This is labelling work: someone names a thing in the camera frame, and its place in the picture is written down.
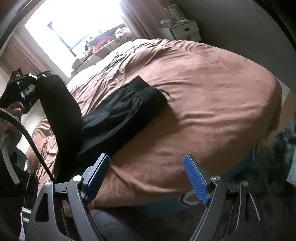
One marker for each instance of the white tube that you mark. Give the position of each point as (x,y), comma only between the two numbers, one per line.
(10,162)

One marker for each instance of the person's right leg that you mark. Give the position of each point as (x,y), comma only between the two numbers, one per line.
(129,224)

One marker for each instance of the white plush toy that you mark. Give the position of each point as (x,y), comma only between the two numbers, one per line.
(79,60)

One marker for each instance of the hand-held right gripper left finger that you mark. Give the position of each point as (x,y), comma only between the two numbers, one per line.
(97,179)

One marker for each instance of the pink plush toy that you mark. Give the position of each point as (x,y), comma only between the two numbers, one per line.
(100,42)

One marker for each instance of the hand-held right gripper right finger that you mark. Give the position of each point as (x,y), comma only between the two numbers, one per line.
(196,179)

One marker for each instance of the white nightstand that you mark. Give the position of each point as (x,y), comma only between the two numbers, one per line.
(182,30)

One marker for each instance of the black pants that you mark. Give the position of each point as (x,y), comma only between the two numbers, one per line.
(111,111)

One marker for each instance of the dark framed window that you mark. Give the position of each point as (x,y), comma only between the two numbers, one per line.
(76,25)

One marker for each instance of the pink curtain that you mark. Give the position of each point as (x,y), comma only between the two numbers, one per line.
(141,16)
(20,55)

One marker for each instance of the person's left hand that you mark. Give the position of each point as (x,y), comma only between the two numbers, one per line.
(12,128)

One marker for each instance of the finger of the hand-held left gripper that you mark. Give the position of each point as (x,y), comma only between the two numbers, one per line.
(29,76)

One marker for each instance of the bed with brown sheet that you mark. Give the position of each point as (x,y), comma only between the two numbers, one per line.
(196,104)

